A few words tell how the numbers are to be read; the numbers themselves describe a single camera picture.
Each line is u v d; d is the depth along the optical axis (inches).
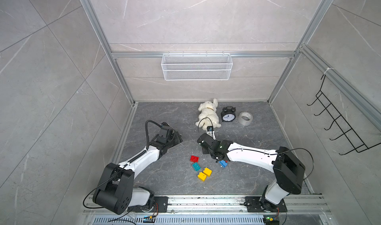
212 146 25.0
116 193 16.3
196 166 33.8
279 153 18.4
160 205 28.9
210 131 29.5
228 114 39.9
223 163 33.5
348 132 24.7
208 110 40.2
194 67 39.7
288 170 17.2
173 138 31.5
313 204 29.4
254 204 28.8
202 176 31.5
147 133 25.5
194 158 34.8
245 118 43.1
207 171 32.3
